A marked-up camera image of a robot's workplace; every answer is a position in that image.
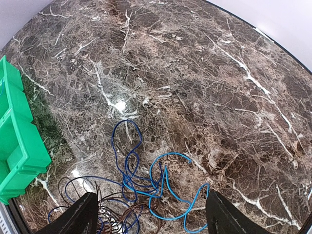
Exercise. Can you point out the right green plastic bin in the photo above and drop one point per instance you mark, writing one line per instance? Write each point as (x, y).
(23, 155)

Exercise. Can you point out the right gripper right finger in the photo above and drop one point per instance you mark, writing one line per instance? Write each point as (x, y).
(224, 218)

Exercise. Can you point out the white slotted cable duct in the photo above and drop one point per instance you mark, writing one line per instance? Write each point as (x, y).
(5, 227)

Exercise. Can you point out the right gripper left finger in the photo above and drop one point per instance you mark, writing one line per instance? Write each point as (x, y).
(80, 218)

